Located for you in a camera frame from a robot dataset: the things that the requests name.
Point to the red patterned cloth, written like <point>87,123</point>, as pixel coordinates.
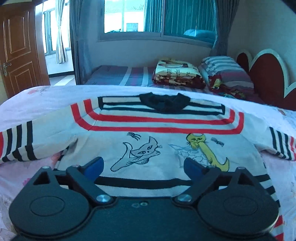
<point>217,86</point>

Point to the pink floral bed quilt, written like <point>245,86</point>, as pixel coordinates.
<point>127,155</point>

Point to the blue-grey right curtain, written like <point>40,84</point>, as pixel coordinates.
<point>224,14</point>

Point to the white sheer curtain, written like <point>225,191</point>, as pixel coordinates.
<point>62,21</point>

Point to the metal door handle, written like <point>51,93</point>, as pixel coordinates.
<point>4,68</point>

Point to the brown wooden door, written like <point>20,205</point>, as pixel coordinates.
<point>22,46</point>

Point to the folded cartoon blanket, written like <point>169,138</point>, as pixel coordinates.
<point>177,73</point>

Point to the blue-grey curtain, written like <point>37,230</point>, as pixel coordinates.
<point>79,26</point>
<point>224,14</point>

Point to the blue-grey left curtain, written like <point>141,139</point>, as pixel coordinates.
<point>79,26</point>

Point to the striped purple bed sheet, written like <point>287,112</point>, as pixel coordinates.
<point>139,76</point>

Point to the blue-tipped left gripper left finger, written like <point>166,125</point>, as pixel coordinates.
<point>73,187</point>

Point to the striped cat sweater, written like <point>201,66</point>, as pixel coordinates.
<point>194,116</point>

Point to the striped pillow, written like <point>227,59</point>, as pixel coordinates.
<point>231,73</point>

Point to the red heart-shaped headboard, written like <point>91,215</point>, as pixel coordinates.
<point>270,77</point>

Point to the sliding glass window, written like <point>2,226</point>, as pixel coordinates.
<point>179,20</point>

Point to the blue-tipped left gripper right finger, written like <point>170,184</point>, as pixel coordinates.
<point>214,184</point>

